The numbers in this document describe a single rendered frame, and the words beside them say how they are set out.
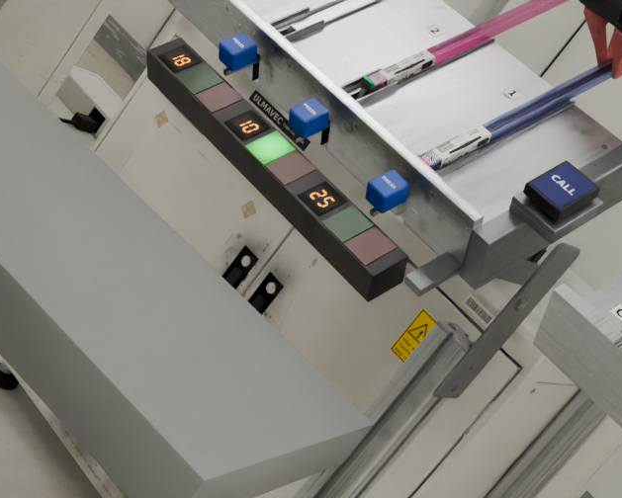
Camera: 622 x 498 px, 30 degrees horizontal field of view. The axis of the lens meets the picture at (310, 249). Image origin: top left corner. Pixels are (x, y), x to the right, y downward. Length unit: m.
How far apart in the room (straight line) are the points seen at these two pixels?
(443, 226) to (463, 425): 0.37
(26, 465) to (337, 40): 0.82
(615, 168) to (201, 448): 0.55
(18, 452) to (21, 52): 1.11
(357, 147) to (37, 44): 1.60
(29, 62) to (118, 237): 1.81
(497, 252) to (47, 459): 0.92
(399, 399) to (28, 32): 1.69
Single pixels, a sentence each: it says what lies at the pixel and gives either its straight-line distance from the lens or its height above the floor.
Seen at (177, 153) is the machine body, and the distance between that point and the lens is 1.55.
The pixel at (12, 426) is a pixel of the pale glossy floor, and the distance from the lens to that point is 1.73.
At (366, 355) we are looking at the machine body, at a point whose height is 0.47.
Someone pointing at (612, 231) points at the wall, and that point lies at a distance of 2.99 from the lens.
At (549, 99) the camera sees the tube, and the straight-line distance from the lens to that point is 1.09.
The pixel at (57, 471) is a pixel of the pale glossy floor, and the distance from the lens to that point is 1.70.
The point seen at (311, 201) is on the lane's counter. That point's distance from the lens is 0.98.
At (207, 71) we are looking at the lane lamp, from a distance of 1.10.
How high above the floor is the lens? 0.87
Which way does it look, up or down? 14 degrees down
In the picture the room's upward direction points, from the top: 38 degrees clockwise
